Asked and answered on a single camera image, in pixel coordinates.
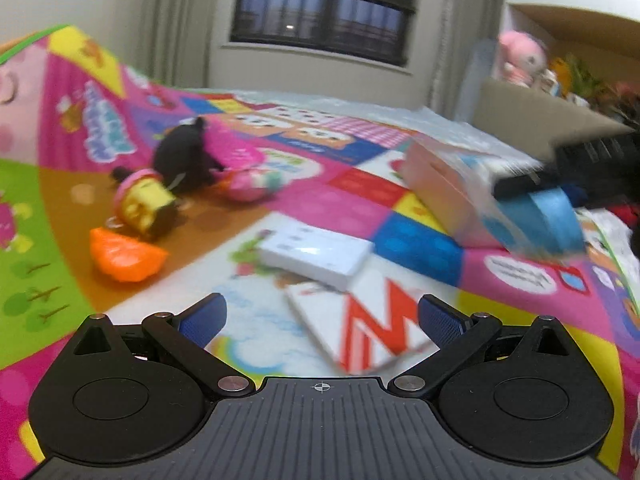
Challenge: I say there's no large cardboard box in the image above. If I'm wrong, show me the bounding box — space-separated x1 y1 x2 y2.
474 77 640 137

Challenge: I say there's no pink plush toy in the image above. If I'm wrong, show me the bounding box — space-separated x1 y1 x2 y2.
498 30 547 89

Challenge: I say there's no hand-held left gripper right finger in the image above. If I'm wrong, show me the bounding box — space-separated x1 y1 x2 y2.
387 294 571 397

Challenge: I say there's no dark framed window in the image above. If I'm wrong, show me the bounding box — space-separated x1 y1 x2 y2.
229 0 418 67

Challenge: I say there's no colourful printed play mat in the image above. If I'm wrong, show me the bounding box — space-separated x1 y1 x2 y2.
0 25 640 480

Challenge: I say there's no pink cat squishy toy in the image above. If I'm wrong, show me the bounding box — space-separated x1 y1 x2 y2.
214 161 287 204

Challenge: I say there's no black plush toy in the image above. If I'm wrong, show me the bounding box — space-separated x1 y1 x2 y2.
152 116 227 194

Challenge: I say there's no blue card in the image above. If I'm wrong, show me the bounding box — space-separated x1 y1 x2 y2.
492 189 587 258

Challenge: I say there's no orange plastic toy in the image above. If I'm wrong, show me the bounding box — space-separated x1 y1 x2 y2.
90 226 170 284

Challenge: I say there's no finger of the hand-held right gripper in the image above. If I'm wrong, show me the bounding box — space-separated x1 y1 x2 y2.
492 169 566 200

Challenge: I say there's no beige curtain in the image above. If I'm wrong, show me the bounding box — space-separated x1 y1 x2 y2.
424 0 507 122
114 0 217 92

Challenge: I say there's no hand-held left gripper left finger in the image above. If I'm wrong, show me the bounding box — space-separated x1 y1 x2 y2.
72 292 256 397

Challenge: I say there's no red cloth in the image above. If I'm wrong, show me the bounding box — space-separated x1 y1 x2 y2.
595 199 640 222

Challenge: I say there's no white card with red letter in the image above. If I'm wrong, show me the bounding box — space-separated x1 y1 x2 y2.
286 280 437 375

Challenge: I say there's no white flat box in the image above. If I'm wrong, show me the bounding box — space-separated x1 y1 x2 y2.
259 226 375 292

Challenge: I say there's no green toy plant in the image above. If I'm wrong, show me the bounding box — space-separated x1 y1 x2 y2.
570 54 613 107

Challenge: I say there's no yellow plush toy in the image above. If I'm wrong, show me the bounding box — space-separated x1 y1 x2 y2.
548 56 574 99

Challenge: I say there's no tan cardboard panel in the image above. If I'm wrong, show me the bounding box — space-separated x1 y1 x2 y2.
506 3 640 63

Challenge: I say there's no yellow toy with pink rim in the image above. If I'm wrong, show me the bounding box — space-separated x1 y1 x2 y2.
104 166 182 239

